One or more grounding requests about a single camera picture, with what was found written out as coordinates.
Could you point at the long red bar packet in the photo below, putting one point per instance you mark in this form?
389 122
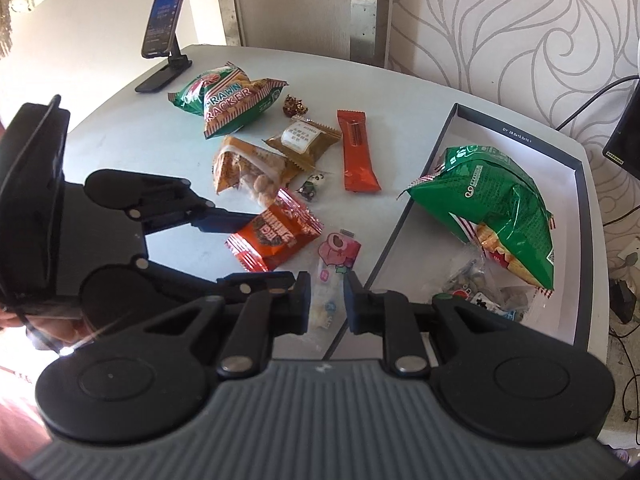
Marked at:
356 155

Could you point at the clear wrapped candy bag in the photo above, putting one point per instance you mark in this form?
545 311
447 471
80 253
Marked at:
465 275

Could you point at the green cracker bag with window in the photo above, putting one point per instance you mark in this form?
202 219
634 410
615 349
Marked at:
225 97

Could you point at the pink peach print candy packet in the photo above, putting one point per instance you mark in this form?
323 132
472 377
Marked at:
336 251

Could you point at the orange clear peanut packet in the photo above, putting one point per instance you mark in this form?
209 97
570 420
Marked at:
245 167

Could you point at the black phone stand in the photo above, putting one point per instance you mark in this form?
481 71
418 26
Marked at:
161 79

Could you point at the small white printed packet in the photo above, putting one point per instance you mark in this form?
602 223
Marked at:
500 305

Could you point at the small panda print candy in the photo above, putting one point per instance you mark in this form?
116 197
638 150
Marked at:
314 184

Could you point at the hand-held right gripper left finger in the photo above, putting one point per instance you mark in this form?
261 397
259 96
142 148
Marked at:
303 306

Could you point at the white wall socket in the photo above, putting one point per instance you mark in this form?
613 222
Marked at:
631 255

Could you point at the red gold wrapped candy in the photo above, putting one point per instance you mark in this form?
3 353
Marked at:
295 106

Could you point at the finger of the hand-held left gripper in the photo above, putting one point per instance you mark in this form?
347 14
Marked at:
220 217
235 282

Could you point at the black television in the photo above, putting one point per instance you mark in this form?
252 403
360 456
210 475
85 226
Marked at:
625 135

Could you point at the crumpled green cracker bag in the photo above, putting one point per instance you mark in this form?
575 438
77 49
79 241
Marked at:
500 200

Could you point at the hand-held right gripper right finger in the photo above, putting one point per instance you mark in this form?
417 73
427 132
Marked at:
351 306

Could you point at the black smartphone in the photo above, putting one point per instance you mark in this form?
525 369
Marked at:
165 15

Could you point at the black power adapter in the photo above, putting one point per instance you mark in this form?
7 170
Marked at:
624 302

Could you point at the metal wall trim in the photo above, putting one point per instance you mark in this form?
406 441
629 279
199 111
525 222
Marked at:
371 10

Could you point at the person's left hand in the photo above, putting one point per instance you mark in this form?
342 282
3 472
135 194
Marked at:
55 332

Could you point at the grey box with white inside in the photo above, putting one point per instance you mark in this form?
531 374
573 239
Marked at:
565 260

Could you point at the brown cake packet white label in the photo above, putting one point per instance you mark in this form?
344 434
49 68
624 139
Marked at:
300 141

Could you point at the orange red snack packet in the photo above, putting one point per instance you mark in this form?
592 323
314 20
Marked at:
272 232

